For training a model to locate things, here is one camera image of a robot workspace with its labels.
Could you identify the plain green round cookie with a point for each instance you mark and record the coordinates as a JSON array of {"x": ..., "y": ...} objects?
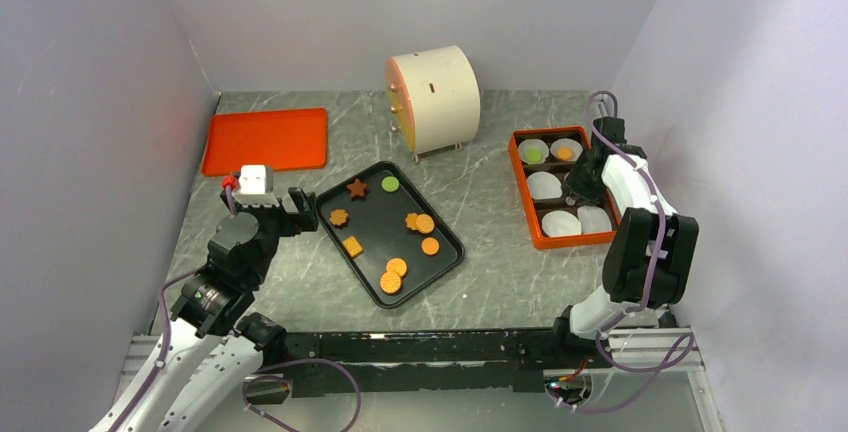
[{"x": 390, "y": 184}]

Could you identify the orange tray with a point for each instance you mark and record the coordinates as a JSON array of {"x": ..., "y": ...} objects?
[{"x": 285, "y": 140}]

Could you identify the orange shell cookie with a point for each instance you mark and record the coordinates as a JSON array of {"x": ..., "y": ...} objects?
[{"x": 564, "y": 154}]

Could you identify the plain orange round cookie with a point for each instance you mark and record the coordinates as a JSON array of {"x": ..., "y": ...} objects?
[{"x": 430, "y": 246}]

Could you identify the white paper cup back left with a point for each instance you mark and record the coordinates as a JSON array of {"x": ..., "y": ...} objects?
[{"x": 538, "y": 143}]

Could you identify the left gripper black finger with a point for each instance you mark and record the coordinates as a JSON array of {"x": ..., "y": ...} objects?
[
  {"x": 290, "y": 229},
  {"x": 304, "y": 212}
]

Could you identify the square waffle cookie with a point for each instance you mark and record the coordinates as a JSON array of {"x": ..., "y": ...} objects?
[{"x": 352, "y": 247}]

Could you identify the white paper cup front right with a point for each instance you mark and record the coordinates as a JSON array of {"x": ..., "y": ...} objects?
[{"x": 593, "y": 220}]

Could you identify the green sandwich cookie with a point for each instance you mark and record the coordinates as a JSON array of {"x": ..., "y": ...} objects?
[{"x": 533, "y": 155}]

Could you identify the white paper cup middle left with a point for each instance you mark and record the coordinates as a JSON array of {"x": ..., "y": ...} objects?
[{"x": 544, "y": 186}]

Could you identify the orange flower cookie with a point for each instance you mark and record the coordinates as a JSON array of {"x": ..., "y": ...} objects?
[
  {"x": 412, "y": 222},
  {"x": 339, "y": 218}
]

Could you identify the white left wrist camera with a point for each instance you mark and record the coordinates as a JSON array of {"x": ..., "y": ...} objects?
[{"x": 252, "y": 187}]

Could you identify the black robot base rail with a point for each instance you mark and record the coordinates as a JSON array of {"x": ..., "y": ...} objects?
[{"x": 522, "y": 360}]

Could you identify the round cream toy oven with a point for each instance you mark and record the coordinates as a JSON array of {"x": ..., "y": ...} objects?
[{"x": 435, "y": 99}]

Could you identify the round orange cookie front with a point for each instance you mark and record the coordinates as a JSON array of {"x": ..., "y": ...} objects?
[{"x": 390, "y": 283}]

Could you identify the black baking tray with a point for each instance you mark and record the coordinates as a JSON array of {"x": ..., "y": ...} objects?
[{"x": 379, "y": 223}]

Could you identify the orange cookie box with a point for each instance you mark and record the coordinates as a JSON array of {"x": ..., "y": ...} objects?
[{"x": 535, "y": 210}]

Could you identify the white paper cup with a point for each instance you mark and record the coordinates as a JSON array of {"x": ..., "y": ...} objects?
[
  {"x": 560, "y": 223},
  {"x": 544, "y": 186},
  {"x": 538, "y": 143},
  {"x": 593, "y": 220},
  {"x": 574, "y": 145}
]

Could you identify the white paper cup back right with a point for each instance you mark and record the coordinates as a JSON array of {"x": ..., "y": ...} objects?
[{"x": 574, "y": 145}]

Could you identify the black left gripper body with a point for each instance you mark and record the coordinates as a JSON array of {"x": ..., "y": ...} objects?
[{"x": 270, "y": 219}]

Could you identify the white paper cup front left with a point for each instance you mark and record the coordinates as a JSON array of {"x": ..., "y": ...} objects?
[{"x": 560, "y": 223}]

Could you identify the brown star cookie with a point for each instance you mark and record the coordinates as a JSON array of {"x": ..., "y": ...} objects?
[{"x": 357, "y": 189}]

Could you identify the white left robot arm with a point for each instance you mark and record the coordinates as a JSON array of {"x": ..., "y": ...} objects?
[{"x": 212, "y": 299}]

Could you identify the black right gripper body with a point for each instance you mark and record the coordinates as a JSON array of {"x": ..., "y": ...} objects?
[{"x": 584, "y": 182}]

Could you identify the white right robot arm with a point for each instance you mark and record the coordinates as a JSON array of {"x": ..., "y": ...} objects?
[{"x": 649, "y": 259}]

